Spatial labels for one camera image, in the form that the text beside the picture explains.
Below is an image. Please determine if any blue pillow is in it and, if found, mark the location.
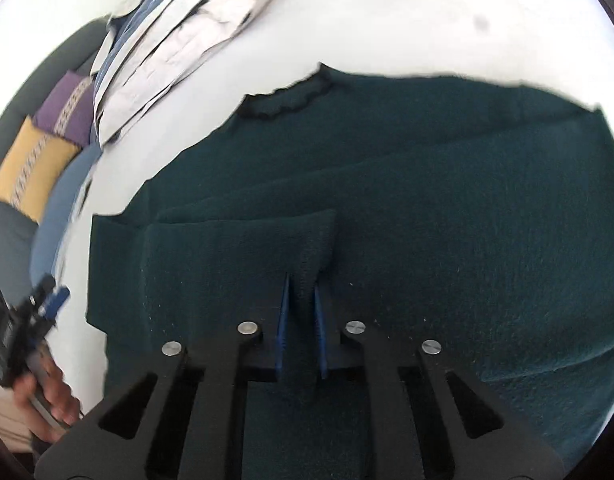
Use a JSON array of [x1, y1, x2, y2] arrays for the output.
[[29, 142, 102, 291]]

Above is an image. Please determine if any folded grey and blue duvet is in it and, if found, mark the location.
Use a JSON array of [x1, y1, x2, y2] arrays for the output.
[[92, 0, 288, 148]]

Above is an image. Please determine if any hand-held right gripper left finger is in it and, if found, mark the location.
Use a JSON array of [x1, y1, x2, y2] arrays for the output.
[[34, 274, 292, 480]]

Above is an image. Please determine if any person's left hand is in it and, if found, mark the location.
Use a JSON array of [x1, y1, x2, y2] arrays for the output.
[[12, 352, 84, 443]]

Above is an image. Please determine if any dark grey headboard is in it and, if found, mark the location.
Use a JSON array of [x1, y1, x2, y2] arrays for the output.
[[0, 20, 108, 293]]

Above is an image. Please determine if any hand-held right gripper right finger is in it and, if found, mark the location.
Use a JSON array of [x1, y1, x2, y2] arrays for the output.
[[314, 285, 565, 480]]

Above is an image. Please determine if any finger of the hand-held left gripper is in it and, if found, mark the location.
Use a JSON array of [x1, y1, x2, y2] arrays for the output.
[[29, 274, 72, 333]]

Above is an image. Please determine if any yellow cushion with patterned band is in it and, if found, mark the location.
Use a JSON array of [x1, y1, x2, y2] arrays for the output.
[[0, 116, 80, 223]]

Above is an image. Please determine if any bed with white sheet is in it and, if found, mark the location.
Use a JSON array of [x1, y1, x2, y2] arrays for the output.
[[57, 0, 614, 416]]

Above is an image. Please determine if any dark green knit sweater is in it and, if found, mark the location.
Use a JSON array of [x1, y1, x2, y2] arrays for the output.
[[84, 62, 614, 480]]

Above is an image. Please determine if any purple cushion with patterned band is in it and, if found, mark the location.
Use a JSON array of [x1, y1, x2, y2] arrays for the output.
[[33, 71, 95, 143]]

